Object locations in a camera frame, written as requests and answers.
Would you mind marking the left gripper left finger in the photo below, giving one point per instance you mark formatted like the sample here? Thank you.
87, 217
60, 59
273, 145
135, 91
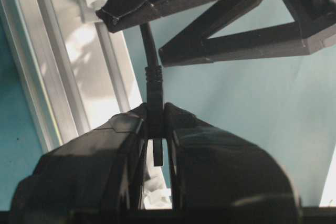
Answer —
95, 178

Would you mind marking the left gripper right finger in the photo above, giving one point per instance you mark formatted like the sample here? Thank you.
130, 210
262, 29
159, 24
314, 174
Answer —
219, 177

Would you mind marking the aluminium extrusion rail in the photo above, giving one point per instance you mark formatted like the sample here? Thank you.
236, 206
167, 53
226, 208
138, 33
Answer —
60, 78

